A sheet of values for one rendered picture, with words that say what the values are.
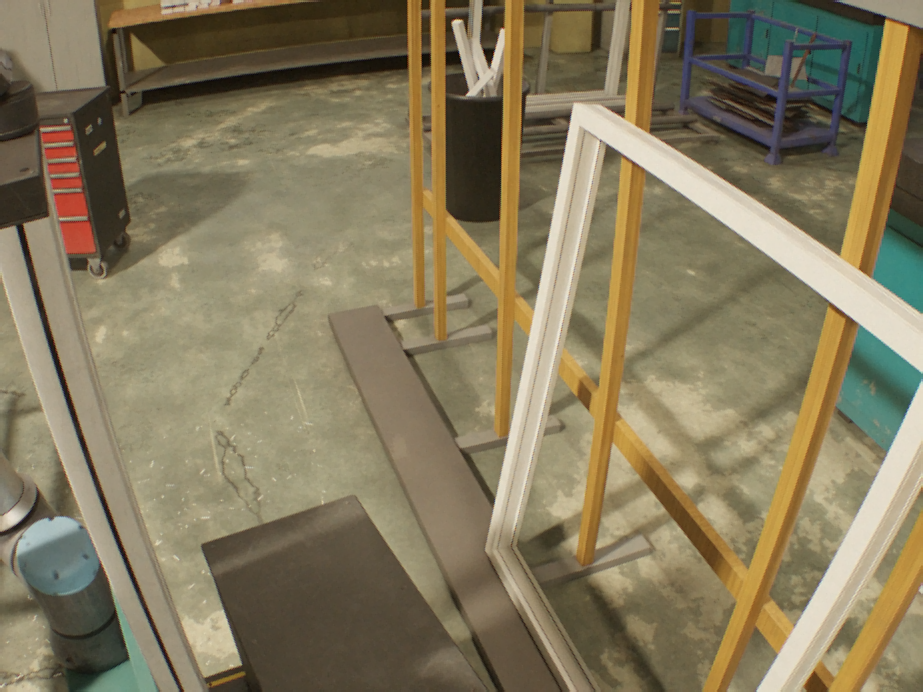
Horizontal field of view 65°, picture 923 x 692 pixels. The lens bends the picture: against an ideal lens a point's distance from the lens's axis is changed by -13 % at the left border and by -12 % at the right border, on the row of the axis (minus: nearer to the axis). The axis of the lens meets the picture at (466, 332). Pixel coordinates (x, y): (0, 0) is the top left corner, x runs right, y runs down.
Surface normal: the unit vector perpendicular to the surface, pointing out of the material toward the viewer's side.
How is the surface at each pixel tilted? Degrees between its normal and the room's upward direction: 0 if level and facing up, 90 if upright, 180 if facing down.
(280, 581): 0
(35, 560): 5
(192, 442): 0
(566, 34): 90
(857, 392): 90
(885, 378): 90
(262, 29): 90
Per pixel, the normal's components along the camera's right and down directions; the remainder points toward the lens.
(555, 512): 0.00, -0.84
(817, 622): -0.93, 0.07
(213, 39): 0.35, 0.51
